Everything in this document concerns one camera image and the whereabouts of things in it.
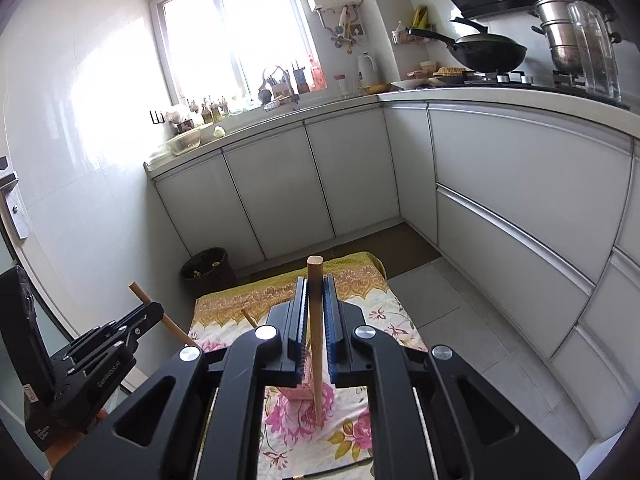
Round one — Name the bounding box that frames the floral cloth mat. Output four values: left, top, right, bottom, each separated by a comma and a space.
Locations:
186, 250, 432, 480

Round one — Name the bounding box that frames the black chopstick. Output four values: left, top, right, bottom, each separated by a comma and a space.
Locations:
283, 457, 373, 480

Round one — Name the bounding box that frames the window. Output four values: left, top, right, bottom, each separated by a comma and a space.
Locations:
148, 0, 320, 110

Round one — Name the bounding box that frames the glass jar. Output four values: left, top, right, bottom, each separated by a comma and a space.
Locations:
567, 0, 622, 103

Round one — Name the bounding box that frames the dark floor mat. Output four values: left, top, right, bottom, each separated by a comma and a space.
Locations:
236, 223, 440, 285

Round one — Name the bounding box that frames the stainless steel steamer pot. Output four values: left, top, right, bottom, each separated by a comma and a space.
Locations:
530, 0, 622, 76

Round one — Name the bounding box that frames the door handle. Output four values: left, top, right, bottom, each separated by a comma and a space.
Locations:
0, 155, 29, 240

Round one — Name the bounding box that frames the black wok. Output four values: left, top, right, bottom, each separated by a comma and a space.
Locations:
406, 16, 527, 74

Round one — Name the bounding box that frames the black waste bin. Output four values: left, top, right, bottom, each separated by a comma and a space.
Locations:
180, 247, 238, 298

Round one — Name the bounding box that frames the wooden chopstick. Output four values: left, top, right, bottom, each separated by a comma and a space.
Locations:
307, 256, 323, 428
129, 282, 198, 347
241, 309, 258, 328

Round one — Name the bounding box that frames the white plastic jug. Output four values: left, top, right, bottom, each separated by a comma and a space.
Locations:
357, 52, 380, 88

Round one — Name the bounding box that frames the pink perforated utensil holder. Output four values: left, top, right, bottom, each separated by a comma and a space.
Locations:
278, 382, 314, 401

